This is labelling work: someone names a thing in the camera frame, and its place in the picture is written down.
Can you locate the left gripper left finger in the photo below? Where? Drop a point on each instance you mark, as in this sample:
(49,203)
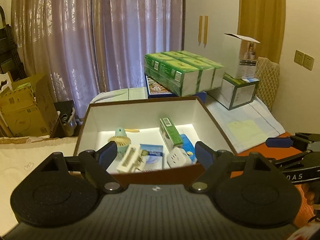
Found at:
(96,163)

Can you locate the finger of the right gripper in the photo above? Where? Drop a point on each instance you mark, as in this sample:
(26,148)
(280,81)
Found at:
(300,141)
(307,160)

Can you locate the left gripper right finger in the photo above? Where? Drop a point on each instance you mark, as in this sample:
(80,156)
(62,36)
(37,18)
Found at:
(214,163)

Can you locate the mint handheld fan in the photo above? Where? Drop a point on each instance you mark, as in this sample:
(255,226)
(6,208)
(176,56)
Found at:
(122,140)

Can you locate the blue white tube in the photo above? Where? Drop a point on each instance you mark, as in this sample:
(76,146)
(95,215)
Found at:
(189,148)

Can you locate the white hair claw clip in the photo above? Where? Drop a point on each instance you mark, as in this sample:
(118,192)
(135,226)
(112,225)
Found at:
(132,160)

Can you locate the white cube power socket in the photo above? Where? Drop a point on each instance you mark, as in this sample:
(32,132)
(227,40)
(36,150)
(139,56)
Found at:
(178,158)

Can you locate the green white medicine box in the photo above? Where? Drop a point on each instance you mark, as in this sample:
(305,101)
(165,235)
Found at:
(170,134)

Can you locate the blue medicine box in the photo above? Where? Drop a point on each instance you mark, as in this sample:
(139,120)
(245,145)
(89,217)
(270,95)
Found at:
(152,158)

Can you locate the person right hand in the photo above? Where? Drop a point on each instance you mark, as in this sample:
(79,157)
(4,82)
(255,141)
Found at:
(308,194)

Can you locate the red Motul cardboard sheet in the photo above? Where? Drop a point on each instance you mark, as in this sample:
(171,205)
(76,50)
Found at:
(261,197)

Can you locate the plaid blue green cloth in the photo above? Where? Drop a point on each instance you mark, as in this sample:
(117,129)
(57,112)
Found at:
(246,126)

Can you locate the black bin with bag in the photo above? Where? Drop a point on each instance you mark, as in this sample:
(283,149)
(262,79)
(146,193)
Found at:
(66,122)

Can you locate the brown storage box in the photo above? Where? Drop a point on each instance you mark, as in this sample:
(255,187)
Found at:
(141,119)

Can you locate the green white carton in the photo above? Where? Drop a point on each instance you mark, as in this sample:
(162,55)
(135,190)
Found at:
(235,93)

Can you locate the quilted beige chair cover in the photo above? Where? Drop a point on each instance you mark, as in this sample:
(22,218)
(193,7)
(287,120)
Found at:
(268,73)

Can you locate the white embroidered bed cover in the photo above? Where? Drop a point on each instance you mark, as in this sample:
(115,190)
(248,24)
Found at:
(18,161)

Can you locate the brown cardboard box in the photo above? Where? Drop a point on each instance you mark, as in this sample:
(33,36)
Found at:
(28,109)

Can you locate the green tissue pack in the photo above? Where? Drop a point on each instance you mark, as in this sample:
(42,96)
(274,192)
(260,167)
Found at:
(184,73)

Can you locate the white product carton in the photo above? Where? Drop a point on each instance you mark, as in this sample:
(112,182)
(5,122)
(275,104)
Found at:
(239,56)

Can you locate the purple curtain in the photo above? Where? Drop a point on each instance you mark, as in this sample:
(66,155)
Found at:
(86,47)

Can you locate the black folding cart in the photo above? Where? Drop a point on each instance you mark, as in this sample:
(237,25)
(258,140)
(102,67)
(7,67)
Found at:
(9,57)

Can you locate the white wardrobe doors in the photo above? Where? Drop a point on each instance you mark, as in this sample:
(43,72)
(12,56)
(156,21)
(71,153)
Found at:
(206,22)

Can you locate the wall socket plates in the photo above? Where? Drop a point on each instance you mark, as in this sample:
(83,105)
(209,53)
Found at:
(304,60)

